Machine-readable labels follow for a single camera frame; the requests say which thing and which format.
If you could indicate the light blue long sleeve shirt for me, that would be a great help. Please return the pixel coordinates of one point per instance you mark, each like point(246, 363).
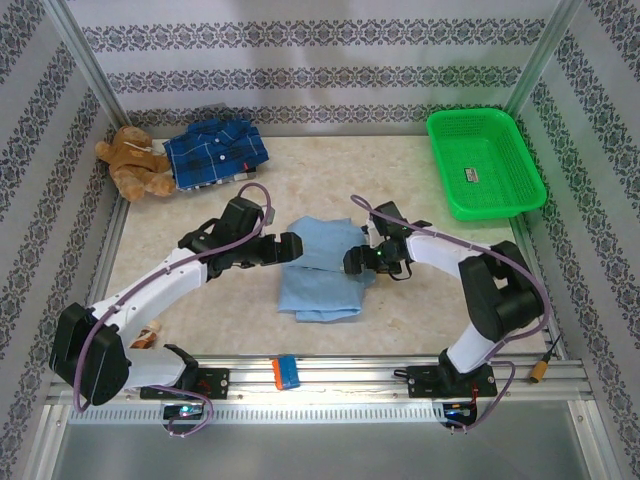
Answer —
point(320, 290)

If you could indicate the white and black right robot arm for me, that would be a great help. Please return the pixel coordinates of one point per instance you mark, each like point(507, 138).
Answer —
point(435, 252)

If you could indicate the black and white patterned shirt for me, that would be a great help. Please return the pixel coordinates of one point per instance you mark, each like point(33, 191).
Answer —
point(247, 175)

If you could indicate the blue plaid folded shirt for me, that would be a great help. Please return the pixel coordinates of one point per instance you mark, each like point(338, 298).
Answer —
point(215, 150)

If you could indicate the basket label sticker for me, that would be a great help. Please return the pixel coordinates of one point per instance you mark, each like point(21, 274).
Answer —
point(471, 175)

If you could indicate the orange and blue connector block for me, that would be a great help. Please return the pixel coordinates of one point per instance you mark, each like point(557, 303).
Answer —
point(286, 372)

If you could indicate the brown teddy bear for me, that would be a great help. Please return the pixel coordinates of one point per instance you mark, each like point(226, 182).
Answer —
point(132, 160)

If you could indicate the green plastic basket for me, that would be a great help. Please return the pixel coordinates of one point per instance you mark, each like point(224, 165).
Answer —
point(510, 150)

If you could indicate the yellow cylindrical sensor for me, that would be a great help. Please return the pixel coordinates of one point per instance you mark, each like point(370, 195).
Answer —
point(540, 372)

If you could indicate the grey metal panel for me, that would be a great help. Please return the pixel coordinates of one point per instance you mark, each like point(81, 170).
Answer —
point(320, 455)

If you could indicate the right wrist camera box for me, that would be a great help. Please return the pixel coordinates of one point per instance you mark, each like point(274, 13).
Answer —
point(385, 217)

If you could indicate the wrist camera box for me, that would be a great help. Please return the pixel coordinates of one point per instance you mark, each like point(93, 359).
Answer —
point(240, 215)
point(385, 217)

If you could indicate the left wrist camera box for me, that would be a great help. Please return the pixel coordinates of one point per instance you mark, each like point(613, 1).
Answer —
point(240, 215)

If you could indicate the aluminium mounting rail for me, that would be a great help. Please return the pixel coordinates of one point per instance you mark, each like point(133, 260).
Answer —
point(350, 372)

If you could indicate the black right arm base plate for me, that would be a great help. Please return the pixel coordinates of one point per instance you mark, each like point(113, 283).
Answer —
point(425, 382)

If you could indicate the aluminium side rail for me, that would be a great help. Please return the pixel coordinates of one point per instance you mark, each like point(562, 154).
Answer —
point(523, 237)
point(112, 235)

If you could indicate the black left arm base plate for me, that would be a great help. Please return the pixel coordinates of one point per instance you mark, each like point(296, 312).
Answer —
point(215, 382)

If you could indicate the aluminium frame post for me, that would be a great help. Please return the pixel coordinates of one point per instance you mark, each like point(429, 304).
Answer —
point(542, 60)
point(85, 60)

